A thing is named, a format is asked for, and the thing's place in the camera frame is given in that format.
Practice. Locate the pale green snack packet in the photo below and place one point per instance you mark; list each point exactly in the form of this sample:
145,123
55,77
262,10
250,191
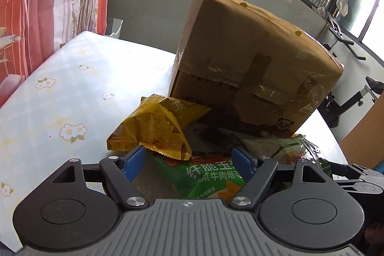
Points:
276,148

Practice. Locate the brown cardboard box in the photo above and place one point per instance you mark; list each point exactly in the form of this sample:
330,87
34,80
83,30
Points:
249,64

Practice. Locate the orange-yellow chip bag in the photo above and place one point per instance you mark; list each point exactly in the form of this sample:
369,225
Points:
153,130

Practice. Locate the black exercise bike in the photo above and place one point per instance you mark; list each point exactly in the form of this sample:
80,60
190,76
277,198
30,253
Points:
345,88

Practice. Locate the wooden board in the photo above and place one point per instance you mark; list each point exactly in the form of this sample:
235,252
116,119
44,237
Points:
364,130

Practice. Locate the green chip bag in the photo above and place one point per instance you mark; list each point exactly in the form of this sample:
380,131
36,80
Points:
198,176

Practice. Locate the pale hanging cloth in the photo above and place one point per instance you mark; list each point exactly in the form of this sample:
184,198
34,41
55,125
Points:
342,6

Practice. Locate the floral tablecloth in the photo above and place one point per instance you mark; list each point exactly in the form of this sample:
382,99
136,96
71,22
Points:
75,88

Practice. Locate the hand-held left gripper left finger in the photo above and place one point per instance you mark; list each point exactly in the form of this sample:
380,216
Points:
133,163

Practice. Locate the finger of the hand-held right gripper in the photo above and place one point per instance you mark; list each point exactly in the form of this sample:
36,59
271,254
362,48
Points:
360,187
354,169

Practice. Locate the clear plastic bag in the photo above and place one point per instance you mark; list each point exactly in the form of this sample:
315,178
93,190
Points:
115,26

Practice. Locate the red printed curtain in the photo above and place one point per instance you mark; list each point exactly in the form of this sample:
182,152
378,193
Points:
45,4

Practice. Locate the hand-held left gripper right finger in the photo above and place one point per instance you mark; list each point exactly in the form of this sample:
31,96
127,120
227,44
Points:
241,164

